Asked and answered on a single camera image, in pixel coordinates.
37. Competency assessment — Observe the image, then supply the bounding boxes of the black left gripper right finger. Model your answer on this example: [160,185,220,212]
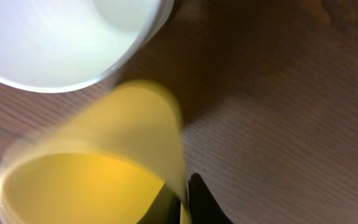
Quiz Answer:
[188,173,233,224]

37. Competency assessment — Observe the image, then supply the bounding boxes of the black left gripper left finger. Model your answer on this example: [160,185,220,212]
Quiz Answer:
[137,184,181,224]

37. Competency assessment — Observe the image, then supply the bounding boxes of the yellow plastic cup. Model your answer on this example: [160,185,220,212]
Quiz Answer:
[0,80,191,223]

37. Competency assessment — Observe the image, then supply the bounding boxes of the white plastic cup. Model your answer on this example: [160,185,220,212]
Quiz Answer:
[0,0,174,93]

